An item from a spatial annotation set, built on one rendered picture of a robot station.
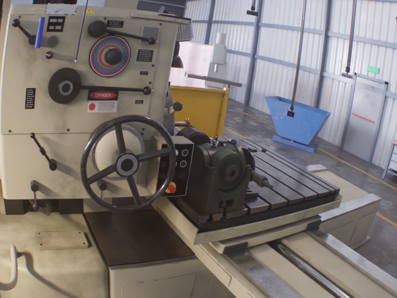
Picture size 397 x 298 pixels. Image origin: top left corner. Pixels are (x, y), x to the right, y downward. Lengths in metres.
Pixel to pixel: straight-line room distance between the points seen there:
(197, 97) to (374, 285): 3.36
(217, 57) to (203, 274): 5.92
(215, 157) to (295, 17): 9.62
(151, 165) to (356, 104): 7.83
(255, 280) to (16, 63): 1.49
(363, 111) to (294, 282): 7.35
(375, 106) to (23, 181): 8.14
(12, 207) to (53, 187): 0.84
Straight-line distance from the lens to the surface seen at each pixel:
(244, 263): 1.79
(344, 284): 1.93
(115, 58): 1.24
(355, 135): 8.92
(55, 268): 1.78
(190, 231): 1.66
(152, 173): 1.47
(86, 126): 1.37
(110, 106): 1.37
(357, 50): 9.22
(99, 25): 1.26
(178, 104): 1.44
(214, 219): 1.68
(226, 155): 1.58
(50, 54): 1.22
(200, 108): 4.43
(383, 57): 8.74
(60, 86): 1.23
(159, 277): 2.00
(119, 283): 1.92
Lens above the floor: 1.75
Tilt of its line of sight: 17 degrees down
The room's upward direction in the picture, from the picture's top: 9 degrees clockwise
